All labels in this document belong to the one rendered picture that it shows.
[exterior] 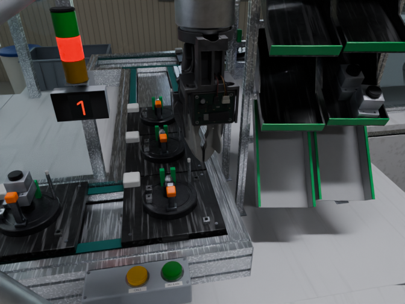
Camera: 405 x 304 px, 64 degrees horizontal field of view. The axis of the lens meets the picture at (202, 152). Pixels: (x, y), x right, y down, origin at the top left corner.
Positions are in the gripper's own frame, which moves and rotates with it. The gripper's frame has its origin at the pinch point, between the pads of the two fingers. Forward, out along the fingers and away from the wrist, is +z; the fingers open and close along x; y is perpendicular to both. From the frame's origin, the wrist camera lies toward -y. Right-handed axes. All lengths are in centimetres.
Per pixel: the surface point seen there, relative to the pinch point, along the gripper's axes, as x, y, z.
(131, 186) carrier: -14.8, -27.0, 26.1
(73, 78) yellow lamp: -24.1, -29.4, -4.0
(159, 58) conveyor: 1, -163, 29
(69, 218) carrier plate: -29.4, -17.3, 26.3
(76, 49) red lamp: -22.5, -29.9, -10.2
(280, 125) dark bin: 18.7, -11.7, 2.8
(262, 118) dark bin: 15.3, -13.8, 1.8
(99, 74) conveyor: -34, -138, 30
